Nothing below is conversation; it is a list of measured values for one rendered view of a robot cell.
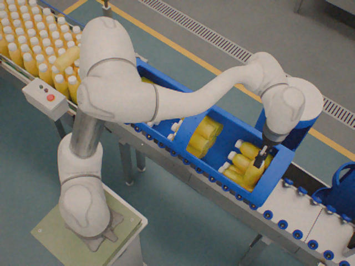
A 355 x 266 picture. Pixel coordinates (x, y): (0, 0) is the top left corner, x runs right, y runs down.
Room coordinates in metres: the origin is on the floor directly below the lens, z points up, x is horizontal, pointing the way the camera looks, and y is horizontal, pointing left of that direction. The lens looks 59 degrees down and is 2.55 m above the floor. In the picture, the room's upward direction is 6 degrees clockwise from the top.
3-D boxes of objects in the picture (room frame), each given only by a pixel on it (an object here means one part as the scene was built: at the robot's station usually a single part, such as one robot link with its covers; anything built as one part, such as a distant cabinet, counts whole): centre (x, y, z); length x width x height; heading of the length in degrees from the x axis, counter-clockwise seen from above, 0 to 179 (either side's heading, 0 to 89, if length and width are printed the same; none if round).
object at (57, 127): (1.02, 0.66, 0.50); 0.04 x 0.04 x 1.00; 59
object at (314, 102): (1.20, -0.61, 1.03); 0.28 x 0.28 x 0.01
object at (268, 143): (0.69, -0.34, 1.43); 0.08 x 0.07 x 0.09; 149
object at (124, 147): (1.07, 0.31, 0.31); 0.06 x 0.06 x 0.63; 59
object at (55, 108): (1.02, 0.66, 1.05); 0.20 x 0.10 x 0.10; 59
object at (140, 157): (1.19, 0.24, 0.31); 0.06 x 0.06 x 0.63; 59
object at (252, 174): (0.69, -0.34, 1.15); 0.07 x 0.07 x 0.16
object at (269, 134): (0.69, -0.34, 1.50); 0.09 x 0.09 x 0.06
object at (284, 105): (0.71, -0.33, 1.61); 0.13 x 0.11 x 0.16; 19
